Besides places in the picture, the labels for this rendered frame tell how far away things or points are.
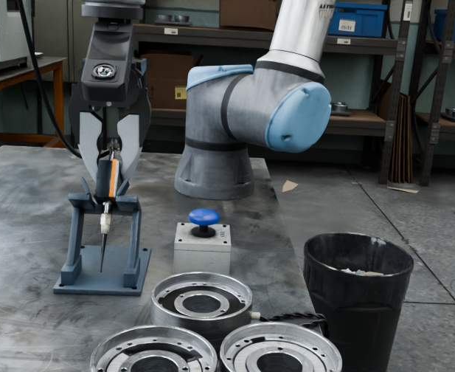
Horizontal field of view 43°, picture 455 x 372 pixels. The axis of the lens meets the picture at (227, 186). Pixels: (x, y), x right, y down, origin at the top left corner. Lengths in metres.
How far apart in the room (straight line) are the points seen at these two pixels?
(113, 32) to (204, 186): 0.41
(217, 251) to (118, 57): 0.26
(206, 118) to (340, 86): 3.65
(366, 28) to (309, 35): 3.18
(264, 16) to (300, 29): 3.02
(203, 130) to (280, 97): 0.17
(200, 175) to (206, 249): 0.32
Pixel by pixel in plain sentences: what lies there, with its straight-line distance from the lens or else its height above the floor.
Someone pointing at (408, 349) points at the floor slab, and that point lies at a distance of 2.23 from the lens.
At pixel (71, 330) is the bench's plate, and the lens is 0.63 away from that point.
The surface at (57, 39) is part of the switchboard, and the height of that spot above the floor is 0.86.
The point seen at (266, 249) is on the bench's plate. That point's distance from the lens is 0.82.
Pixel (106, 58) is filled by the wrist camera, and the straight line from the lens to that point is 0.64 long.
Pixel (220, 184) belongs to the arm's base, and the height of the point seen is 0.83.
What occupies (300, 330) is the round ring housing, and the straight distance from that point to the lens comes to 0.56.
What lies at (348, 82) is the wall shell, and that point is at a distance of 4.63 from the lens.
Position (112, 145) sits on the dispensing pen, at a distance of 0.73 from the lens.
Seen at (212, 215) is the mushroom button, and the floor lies 0.87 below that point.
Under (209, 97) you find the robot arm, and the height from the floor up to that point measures 0.98.
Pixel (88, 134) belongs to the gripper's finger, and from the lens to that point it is 0.71.
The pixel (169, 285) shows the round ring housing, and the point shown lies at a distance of 0.64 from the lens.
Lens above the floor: 1.12
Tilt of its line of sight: 17 degrees down
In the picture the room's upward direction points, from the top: 3 degrees clockwise
